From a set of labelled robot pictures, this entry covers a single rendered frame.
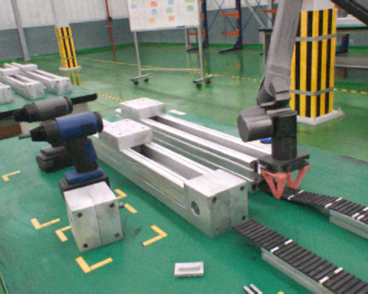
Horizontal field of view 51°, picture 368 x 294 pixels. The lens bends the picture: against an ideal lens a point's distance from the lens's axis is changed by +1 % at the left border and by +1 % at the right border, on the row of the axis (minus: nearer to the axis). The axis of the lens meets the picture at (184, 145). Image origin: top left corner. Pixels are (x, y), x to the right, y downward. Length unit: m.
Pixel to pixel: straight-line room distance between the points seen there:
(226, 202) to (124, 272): 0.24
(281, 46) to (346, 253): 0.49
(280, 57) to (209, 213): 0.41
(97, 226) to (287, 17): 0.68
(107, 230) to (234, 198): 0.27
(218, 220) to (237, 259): 0.09
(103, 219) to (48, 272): 0.14
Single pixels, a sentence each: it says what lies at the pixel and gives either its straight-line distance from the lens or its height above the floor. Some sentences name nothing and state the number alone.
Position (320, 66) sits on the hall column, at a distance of 4.12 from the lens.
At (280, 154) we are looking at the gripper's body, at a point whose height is 0.90.
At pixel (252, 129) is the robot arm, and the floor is 0.97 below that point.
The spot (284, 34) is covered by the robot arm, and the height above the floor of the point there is 1.14.
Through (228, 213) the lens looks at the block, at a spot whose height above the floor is 0.82.
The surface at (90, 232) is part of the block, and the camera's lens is 0.80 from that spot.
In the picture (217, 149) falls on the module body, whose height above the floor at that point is 0.86.
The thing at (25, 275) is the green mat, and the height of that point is 0.78.
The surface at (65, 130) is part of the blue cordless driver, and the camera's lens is 0.96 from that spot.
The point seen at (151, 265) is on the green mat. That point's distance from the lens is 0.74.
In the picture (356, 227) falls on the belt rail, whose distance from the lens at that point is 0.83.
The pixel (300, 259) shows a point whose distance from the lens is 0.68.
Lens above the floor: 1.22
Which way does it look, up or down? 19 degrees down
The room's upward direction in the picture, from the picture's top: 6 degrees counter-clockwise
